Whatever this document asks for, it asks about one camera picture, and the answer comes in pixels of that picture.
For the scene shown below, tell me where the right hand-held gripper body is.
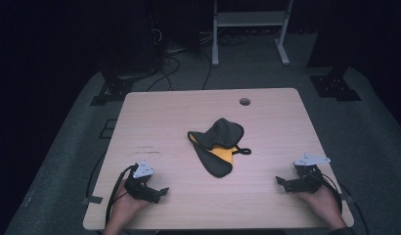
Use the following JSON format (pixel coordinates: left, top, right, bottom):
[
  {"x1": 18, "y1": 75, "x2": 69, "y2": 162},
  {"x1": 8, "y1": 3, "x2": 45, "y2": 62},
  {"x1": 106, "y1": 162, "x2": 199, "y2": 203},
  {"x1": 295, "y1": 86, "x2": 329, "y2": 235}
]
[{"x1": 284, "y1": 153, "x2": 332, "y2": 194}]

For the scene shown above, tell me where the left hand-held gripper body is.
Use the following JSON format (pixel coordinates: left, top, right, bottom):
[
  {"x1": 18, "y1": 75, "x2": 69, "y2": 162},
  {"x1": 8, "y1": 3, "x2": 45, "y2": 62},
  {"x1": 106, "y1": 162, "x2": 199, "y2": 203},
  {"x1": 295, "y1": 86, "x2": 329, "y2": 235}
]
[{"x1": 124, "y1": 160, "x2": 162, "y2": 204}]

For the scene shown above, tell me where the yellow and black cloth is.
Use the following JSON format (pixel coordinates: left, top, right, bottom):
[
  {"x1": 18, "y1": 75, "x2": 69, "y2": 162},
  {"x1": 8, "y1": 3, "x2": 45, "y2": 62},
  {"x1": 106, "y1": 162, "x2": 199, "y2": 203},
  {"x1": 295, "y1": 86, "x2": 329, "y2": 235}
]
[{"x1": 187, "y1": 117, "x2": 252, "y2": 179}]

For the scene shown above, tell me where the person's left hand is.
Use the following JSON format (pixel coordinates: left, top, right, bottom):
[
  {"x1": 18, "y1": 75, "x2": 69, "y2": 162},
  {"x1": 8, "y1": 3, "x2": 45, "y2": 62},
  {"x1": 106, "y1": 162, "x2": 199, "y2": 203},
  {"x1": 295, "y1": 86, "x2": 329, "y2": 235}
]
[{"x1": 109, "y1": 179, "x2": 151, "y2": 230}]

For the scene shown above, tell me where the person's right hand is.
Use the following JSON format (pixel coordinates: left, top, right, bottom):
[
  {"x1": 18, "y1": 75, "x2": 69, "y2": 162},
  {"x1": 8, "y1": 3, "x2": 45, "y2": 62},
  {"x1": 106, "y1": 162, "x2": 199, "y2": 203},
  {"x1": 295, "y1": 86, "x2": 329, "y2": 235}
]
[{"x1": 297, "y1": 185, "x2": 348, "y2": 230}]

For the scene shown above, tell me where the dark floor hatch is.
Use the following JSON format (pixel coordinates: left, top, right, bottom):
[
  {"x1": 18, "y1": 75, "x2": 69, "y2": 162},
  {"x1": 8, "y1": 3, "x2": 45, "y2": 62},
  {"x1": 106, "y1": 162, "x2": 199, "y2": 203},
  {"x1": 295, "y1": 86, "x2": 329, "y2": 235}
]
[{"x1": 99, "y1": 118, "x2": 118, "y2": 140}]

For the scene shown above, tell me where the black metal stand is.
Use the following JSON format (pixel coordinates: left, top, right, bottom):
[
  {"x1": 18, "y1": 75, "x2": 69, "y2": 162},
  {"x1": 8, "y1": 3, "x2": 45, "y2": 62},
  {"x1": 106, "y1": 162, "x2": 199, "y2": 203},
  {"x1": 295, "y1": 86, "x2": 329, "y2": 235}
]
[
  {"x1": 307, "y1": 0, "x2": 363, "y2": 102},
  {"x1": 90, "y1": 63, "x2": 135, "y2": 107}
]

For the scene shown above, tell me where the left hand-held gripper black cable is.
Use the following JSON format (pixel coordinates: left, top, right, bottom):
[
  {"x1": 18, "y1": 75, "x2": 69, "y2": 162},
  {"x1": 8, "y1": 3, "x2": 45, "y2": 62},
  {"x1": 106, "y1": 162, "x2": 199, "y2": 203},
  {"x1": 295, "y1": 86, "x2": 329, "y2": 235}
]
[{"x1": 105, "y1": 164, "x2": 139, "y2": 227}]

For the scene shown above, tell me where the hand-held gripper black cable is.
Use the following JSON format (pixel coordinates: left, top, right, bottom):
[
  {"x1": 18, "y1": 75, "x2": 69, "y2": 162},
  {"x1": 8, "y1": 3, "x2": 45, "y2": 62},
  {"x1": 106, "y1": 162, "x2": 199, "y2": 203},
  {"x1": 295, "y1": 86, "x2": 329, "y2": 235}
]
[
  {"x1": 105, "y1": 164, "x2": 139, "y2": 227},
  {"x1": 319, "y1": 172, "x2": 344, "y2": 214}
]

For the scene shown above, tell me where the right hand-held gripper black cable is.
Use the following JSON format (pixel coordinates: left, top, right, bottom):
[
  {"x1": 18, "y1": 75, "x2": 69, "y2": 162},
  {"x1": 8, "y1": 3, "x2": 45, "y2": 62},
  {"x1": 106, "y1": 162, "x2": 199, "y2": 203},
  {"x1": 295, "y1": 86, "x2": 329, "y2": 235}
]
[{"x1": 319, "y1": 172, "x2": 344, "y2": 214}]

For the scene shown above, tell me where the thin black floor cable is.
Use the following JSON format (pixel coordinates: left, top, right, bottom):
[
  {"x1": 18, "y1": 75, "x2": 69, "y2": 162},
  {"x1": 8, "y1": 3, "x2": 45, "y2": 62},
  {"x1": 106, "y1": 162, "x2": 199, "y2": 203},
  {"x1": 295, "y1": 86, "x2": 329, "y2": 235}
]
[
  {"x1": 338, "y1": 183, "x2": 370, "y2": 235},
  {"x1": 86, "y1": 152, "x2": 107, "y2": 200}
]

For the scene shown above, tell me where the tangle of floor cables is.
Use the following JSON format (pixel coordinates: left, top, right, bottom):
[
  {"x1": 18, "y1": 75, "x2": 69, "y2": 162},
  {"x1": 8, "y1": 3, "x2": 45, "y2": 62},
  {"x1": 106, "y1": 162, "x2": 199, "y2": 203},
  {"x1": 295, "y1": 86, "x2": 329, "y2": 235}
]
[{"x1": 199, "y1": 29, "x2": 251, "y2": 47}]

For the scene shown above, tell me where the white metal table frame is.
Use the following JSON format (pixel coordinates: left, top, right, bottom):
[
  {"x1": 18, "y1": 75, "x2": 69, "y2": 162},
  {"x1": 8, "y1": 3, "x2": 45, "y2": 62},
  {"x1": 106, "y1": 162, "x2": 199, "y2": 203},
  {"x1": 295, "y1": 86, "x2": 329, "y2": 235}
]
[{"x1": 211, "y1": 0, "x2": 294, "y2": 68}]

